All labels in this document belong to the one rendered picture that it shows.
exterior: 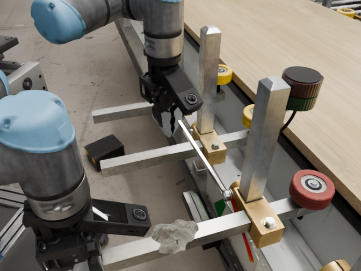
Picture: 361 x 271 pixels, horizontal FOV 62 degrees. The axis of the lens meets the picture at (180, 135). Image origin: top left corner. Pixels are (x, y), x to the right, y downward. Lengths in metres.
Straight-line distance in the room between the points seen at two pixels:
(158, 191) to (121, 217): 1.31
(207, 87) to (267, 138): 0.25
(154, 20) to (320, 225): 0.61
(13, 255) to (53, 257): 0.99
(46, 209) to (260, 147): 0.34
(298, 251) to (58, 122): 0.72
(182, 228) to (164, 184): 1.25
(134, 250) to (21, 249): 0.95
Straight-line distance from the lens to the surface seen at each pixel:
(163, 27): 0.58
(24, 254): 1.45
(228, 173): 1.02
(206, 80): 0.71
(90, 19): 0.55
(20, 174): 0.36
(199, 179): 0.88
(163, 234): 0.57
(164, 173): 1.87
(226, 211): 0.72
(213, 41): 0.67
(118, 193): 1.79
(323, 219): 0.82
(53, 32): 0.53
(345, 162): 0.73
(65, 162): 0.36
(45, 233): 0.47
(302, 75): 0.50
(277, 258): 0.87
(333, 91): 0.98
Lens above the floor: 1.35
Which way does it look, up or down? 39 degrees down
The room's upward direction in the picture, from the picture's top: straight up
